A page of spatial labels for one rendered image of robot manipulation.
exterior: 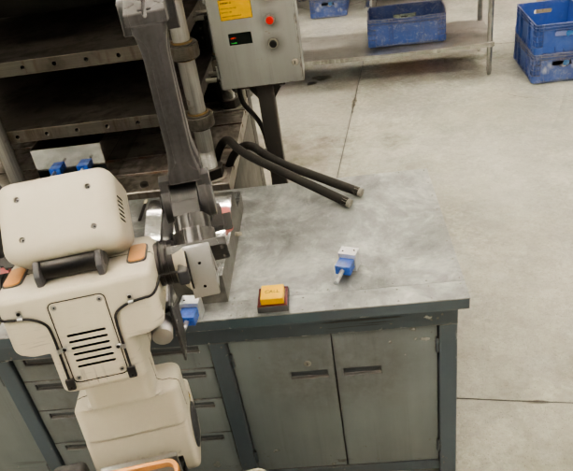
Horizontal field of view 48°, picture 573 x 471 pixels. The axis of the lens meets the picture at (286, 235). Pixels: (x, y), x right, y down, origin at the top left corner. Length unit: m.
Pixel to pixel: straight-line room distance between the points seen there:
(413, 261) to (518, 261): 1.42
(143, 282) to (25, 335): 0.23
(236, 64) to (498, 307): 1.49
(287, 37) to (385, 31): 3.00
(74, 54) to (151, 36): 1.17
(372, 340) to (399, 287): 0.19
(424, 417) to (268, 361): 0.52
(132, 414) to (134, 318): 0.30
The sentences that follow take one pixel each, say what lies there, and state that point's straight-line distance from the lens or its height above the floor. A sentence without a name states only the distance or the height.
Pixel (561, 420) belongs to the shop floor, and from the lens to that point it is 2.49.
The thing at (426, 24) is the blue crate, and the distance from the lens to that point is 5.25.
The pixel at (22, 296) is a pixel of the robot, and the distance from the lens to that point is 1.20.
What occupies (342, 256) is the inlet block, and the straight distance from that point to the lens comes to 1.75.
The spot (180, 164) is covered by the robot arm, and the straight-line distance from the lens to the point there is 1.27.
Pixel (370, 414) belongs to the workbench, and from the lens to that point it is 2.02.
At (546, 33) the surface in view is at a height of 0.37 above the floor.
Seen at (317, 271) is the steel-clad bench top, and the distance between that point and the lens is 1.78.
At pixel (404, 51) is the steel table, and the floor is 0.25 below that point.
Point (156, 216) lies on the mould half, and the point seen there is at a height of 0.92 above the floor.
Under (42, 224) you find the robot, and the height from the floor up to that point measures 1.33.
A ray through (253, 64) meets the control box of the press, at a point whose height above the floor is 1.16.
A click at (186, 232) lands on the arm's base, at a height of 1.23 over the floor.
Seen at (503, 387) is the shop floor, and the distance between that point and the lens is 2.56.
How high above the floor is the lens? 1.86
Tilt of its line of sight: 33 degrees down
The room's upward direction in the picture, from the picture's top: 9 degrees counter-clockwise
